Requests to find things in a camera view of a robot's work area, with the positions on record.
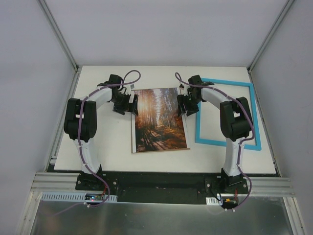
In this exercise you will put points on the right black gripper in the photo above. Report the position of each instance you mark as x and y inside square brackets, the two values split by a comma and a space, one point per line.
[185, 105]

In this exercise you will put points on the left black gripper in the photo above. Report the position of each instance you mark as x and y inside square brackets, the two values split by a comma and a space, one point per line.
[129, 104]

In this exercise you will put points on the blue wooden picture frame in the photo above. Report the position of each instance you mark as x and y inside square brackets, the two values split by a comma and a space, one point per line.
[253, 109]

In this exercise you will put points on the forest photo print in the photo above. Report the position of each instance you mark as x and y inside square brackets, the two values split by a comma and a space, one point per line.
[157, 126]

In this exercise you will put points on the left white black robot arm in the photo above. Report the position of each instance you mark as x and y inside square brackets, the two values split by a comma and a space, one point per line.
[80, 122]

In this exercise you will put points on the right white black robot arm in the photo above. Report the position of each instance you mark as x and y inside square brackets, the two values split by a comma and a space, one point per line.
[236, 122]

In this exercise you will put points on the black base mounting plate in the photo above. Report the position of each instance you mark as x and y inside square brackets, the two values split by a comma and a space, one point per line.
[160, 187]

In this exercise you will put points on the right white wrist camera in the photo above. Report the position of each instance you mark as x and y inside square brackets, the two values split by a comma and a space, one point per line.
[182, 88]

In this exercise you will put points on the right grey cable duct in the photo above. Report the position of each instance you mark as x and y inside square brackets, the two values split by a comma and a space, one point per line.
[213, 201]

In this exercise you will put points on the grey cable duct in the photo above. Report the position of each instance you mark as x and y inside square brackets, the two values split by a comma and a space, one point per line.
[213, 201]
[73, 197]

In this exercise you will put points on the left grey cable duct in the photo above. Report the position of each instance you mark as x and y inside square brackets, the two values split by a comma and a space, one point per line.
[73, 197]

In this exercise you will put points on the aluminium front rail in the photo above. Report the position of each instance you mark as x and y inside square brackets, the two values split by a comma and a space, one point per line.
[261, 186]

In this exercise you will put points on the left aluminium corner post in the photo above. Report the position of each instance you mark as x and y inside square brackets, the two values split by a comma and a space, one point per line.
[57, 32]

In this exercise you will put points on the aluminium corner post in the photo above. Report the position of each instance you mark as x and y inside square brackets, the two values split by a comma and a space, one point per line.
[57, 32]
[275, 26]

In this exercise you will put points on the right aluminium corner post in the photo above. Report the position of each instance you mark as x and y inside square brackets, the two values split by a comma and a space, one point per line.
[275, 26]

